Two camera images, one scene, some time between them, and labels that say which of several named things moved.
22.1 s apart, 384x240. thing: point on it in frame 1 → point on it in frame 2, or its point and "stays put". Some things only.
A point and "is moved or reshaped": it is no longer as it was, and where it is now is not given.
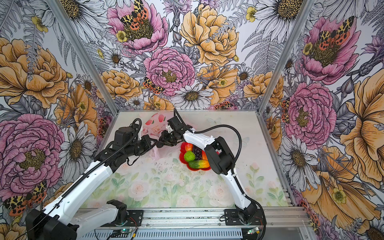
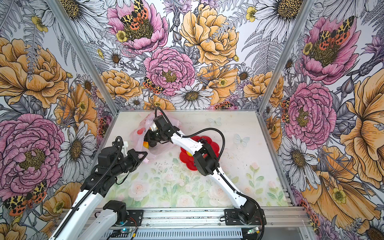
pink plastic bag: [153, 124] is moved or reshaped
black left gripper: [147, 140] → [134, 155]
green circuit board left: [125, 230] stays put
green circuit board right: [252, 230] stays put
